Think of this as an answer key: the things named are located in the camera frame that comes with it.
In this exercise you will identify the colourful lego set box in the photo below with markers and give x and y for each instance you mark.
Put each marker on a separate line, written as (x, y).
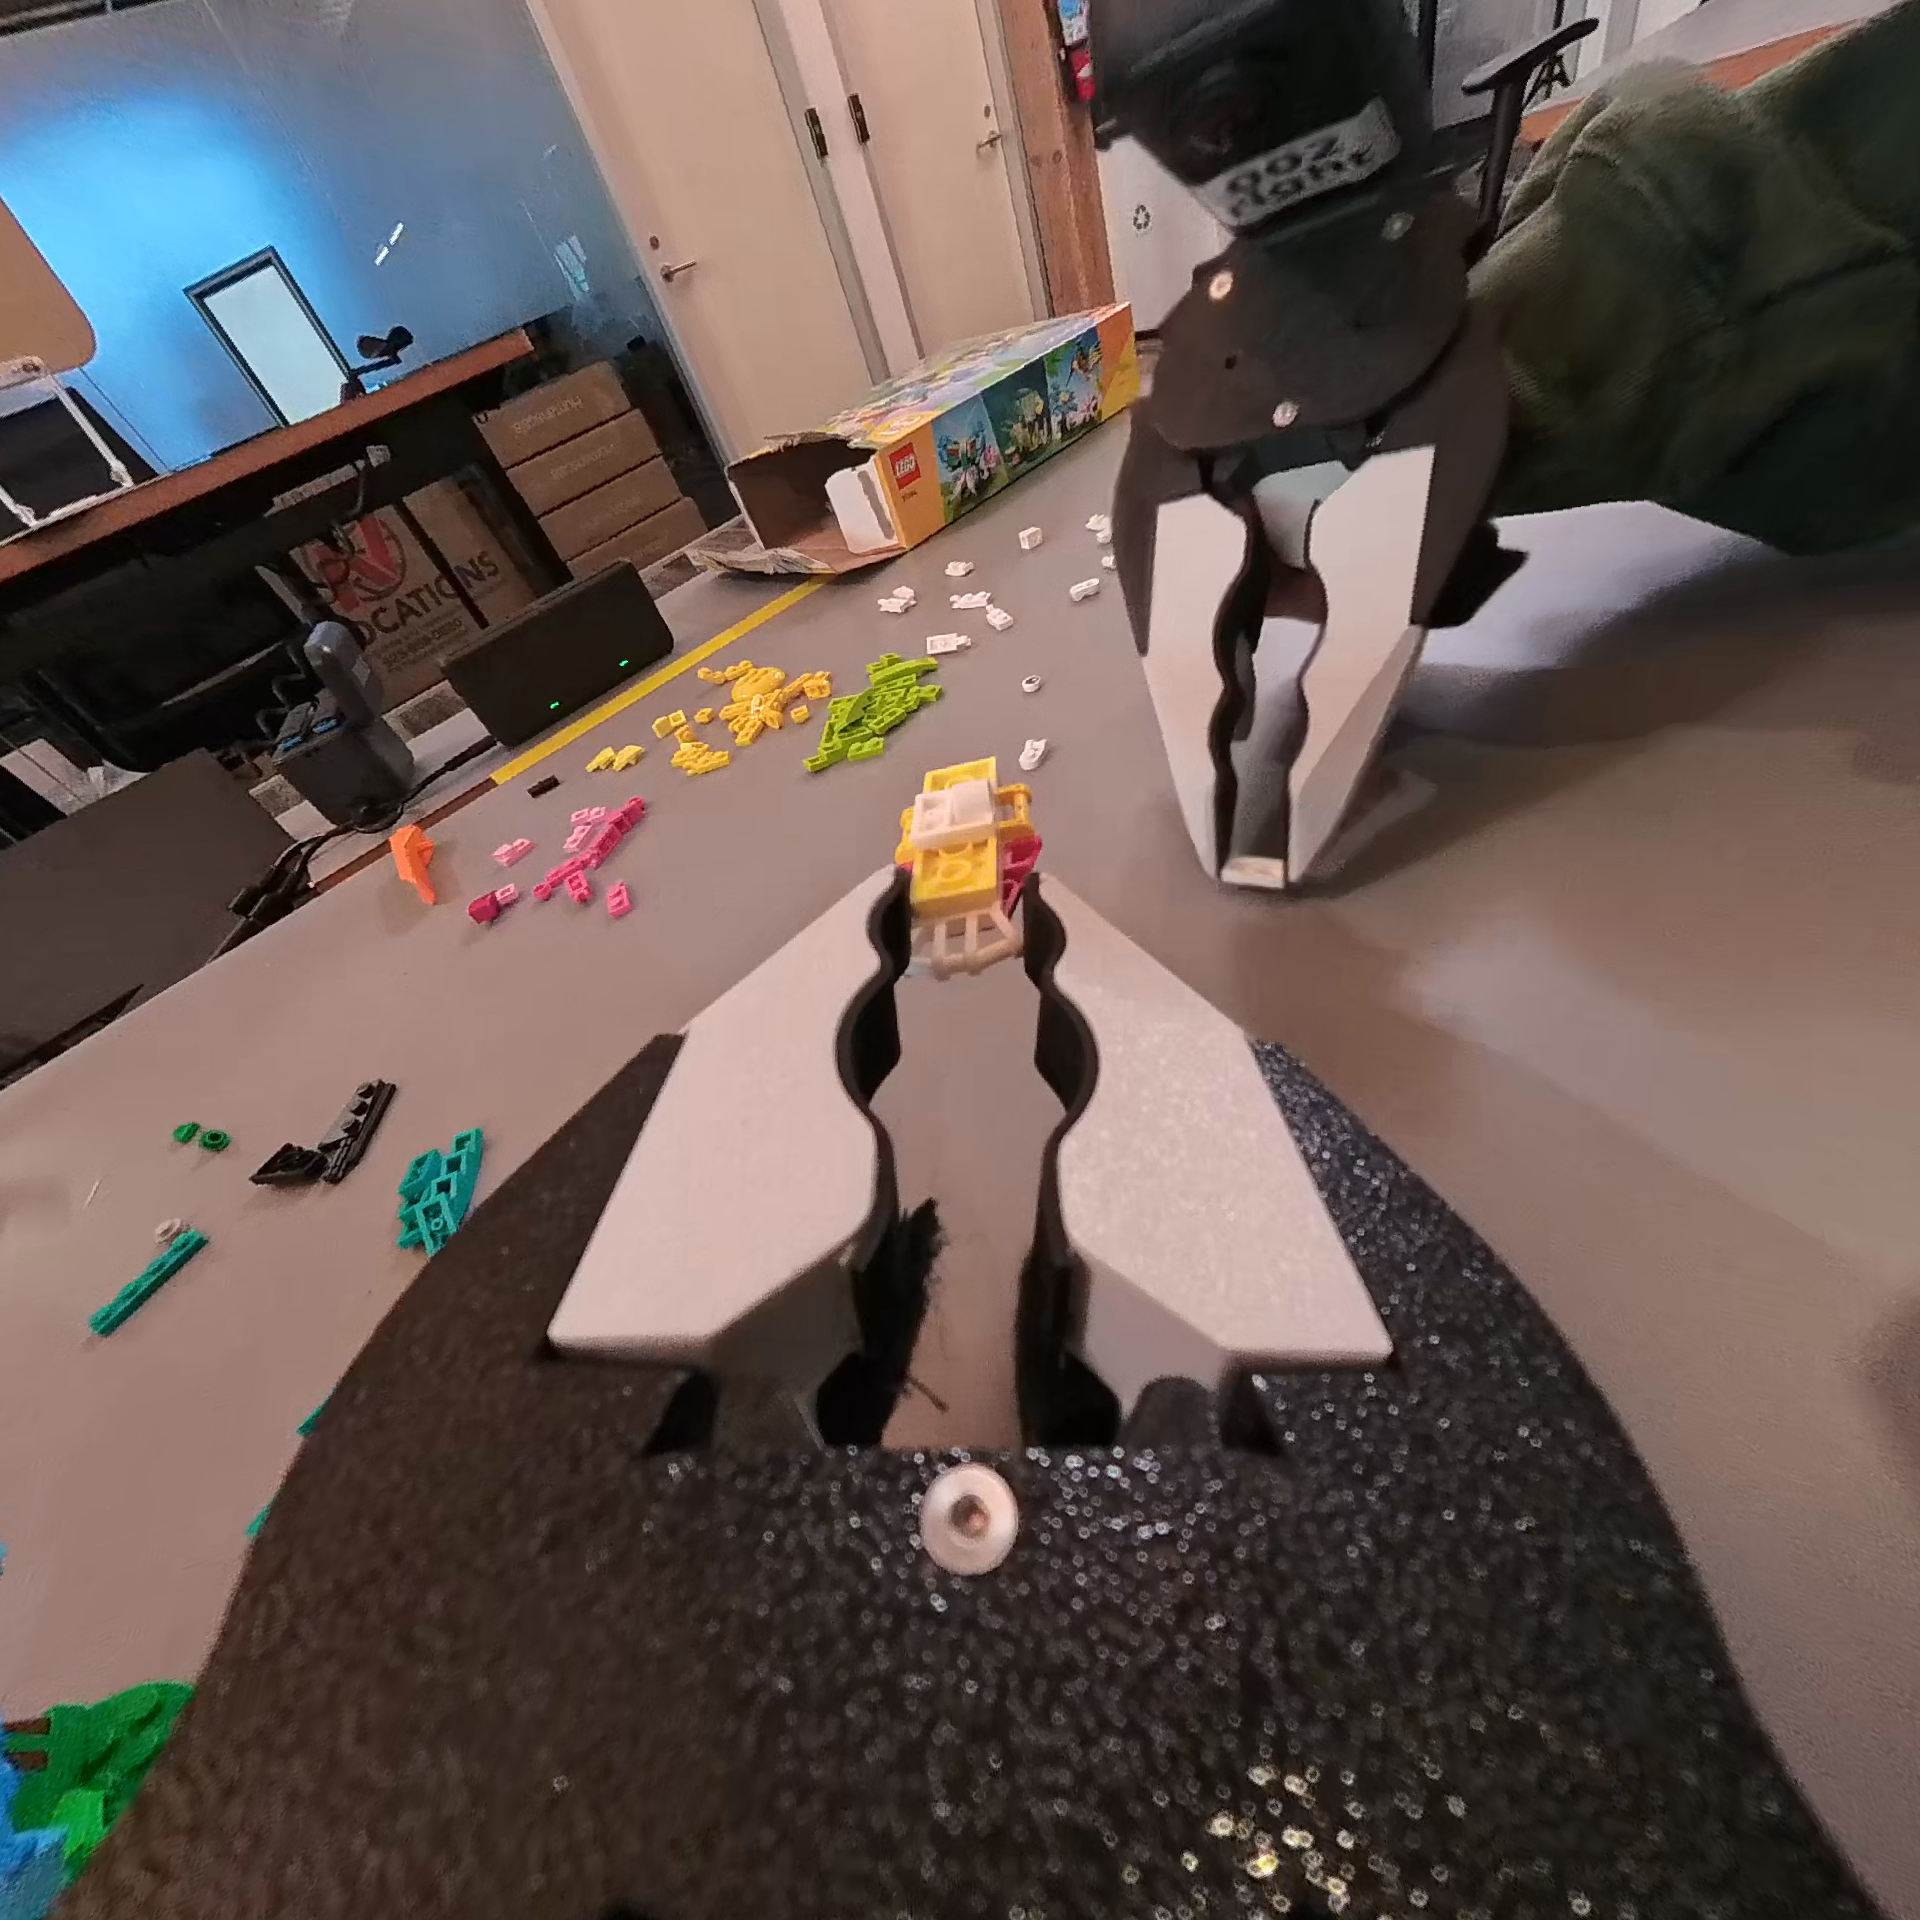
(991, 422)

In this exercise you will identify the white bag inside box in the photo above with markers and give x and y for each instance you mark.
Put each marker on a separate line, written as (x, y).
(863, 511)

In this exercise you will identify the black lego slope brick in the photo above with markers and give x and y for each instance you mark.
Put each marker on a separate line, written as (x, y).
(288, 1167)
(357, 1126)

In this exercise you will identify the brown cardboard box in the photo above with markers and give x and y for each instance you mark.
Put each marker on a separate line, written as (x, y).
(585, 464)
(608, 511)
(639, 537)
(556, 413)

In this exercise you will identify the wooden desk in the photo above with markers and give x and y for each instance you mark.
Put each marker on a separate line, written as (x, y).
(301, 435)

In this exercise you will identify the white door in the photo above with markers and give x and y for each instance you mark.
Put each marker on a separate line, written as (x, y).
(945, 150)
(721, 181)

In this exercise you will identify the orange lego piece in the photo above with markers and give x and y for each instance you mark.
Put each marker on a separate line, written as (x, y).
(413, 862)

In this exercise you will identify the white framed stand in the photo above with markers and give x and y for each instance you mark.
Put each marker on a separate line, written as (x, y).
(60, 452)

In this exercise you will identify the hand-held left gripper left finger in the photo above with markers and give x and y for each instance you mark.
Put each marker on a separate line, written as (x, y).
(721, 1185)

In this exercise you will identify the black office chair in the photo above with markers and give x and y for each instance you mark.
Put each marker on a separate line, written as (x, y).
(1500, 91)

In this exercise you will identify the grey camera device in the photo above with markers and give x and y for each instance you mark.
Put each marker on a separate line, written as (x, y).
(338, 735)

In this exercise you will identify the long teal lego plate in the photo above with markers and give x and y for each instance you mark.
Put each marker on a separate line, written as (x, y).
(150, 1283)

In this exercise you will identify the pile of yellow lego bricks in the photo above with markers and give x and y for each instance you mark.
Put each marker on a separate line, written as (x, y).
(743, 715)

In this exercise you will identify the pile of pink lego bricks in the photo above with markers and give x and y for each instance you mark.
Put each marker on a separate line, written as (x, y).
(580, 862)

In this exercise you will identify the beige rounded panel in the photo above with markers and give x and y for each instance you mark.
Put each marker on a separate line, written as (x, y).
(38, 284)

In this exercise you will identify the large printed cardboard box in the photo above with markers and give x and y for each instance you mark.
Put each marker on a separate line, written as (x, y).
(434, 580)

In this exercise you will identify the green lego plant base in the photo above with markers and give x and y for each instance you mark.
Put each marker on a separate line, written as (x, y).
(106, 1741)

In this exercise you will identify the black box with green light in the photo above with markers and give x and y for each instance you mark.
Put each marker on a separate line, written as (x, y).
(556, 653)

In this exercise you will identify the pile of teal lego bricks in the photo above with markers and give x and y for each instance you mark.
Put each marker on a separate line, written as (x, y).
(434, 1193)

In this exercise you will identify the scattered white lego bricks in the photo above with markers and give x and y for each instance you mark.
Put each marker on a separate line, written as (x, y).
(974, 605)

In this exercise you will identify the person's right forearm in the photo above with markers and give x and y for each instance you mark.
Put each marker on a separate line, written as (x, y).
(1695, 300)

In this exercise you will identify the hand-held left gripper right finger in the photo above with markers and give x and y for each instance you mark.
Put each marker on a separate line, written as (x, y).
(1201, 1201)

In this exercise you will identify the pile of lime lego bricks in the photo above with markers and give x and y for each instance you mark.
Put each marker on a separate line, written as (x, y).
(870, 715)

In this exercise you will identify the black webcam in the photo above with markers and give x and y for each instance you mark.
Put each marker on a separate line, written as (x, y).
(388, 349)

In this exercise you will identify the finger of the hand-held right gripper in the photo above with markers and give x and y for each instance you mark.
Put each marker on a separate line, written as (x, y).
(1193, 629)
(1373, 600)

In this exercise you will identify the white recycling bin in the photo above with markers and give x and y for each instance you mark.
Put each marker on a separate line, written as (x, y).
(1149, 247)

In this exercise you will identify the blue lego piece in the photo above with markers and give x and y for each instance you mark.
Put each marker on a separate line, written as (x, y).
(24, 1853)

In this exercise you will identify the yellow white magenta lego model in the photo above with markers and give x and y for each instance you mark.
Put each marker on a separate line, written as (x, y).
(961, 878)

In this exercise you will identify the red wall sign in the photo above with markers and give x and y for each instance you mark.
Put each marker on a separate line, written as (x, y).
(1076, 44)

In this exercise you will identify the wooden pillar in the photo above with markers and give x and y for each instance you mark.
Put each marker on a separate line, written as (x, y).
(1050, 195)

